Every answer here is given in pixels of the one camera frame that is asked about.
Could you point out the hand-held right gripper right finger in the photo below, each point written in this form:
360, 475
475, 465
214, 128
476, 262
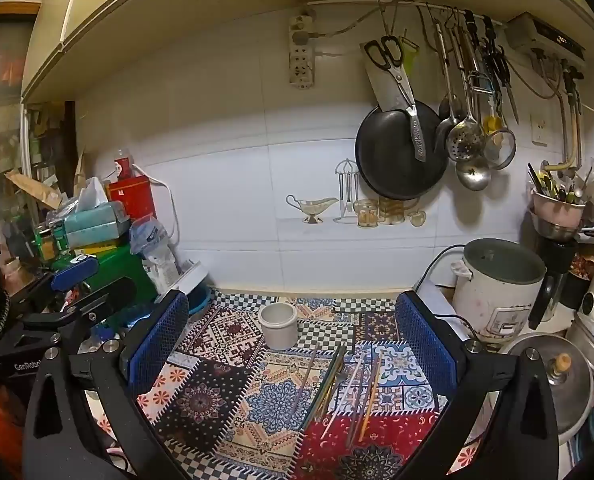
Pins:
422, 345

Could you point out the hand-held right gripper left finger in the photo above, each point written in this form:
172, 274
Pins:
162, 340

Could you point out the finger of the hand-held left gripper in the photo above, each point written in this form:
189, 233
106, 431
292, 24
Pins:
74, 271
109, 294

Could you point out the pile of mixed chopsticks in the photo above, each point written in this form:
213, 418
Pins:
329, 385

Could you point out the white ceramic cup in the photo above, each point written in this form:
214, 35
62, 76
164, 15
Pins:
277, 330

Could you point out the green box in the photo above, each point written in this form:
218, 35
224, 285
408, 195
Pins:
127, 265

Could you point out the blue bowl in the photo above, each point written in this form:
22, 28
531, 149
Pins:
200, 302

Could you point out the patterned patchwork table cloth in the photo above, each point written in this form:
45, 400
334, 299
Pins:
217, 340

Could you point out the teal tissue box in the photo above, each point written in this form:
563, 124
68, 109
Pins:
97, 220

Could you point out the clear printed plastic bag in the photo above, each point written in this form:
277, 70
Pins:
157, 255

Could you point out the white round lid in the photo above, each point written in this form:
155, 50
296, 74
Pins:
193, 276

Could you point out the brown paper bag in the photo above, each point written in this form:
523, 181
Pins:
32, 185

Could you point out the white rice cooker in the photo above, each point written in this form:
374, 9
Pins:
497, 300

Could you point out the red box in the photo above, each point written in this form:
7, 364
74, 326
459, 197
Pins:
132, 197

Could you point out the cluttered storage shelf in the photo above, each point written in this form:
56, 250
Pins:
52, 135

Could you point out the metal pressure cooker lid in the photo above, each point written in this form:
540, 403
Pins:
572, 385

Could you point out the black jug appliance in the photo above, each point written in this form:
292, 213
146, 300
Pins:
554, 260

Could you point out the steel pot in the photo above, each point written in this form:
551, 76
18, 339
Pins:
589, 340

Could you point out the metal ladle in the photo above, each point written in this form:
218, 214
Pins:
473, 174

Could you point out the black frying pan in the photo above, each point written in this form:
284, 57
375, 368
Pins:
387, 160

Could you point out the pink utensil holder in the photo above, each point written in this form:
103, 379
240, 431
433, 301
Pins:
557, 212

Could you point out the bunch of cutlery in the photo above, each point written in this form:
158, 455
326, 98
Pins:
559, 187

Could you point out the metal slotted spoon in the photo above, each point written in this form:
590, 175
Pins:
465, 140

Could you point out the mesh strainer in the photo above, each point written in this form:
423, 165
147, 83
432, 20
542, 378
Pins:
499, 150

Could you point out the steel cleaver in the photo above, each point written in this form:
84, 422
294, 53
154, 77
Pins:
419, 135

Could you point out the green peeler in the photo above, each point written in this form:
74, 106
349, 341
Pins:
409, 52

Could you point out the beige power strip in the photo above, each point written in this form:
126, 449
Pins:
301, 67

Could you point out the white wall socket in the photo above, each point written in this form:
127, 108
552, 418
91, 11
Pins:
540, 130

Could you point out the grey wall-mounted appliance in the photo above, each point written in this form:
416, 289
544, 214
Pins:
542, 35

